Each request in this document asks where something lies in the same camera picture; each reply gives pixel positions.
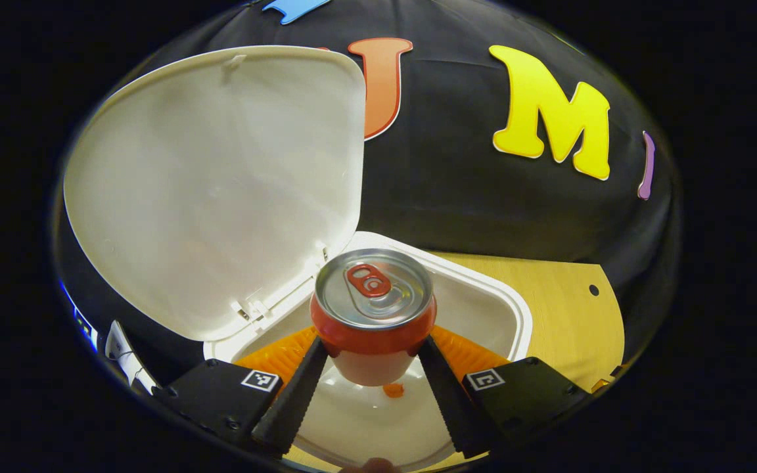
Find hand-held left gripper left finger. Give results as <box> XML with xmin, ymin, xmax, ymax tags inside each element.
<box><xmin>152</xmin><ymin>327</ymin><xmax>331</xmax><ymax>459</ymax></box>

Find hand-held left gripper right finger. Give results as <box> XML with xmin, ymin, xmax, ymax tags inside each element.
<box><xmin>416</xmin><ymin>325</ymin><xmax>593</xmax><ymax>460</ymax></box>

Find red pop can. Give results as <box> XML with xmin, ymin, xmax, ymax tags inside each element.
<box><xmin>310</xmin><ymin>248</ymin><xmax>438</xmax><ymax>387</ymax></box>

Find white desktop garbage bin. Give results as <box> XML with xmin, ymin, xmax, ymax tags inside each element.
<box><xmin>63</xmin><ymin>45</ymin><xmax>534</xmax><ymax>471</ymax></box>

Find wooden desktop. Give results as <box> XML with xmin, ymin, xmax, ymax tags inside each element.
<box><xmin>283</xmin><ymin>252</ymin><xmax>626</xmax><ymax>473</ymax></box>

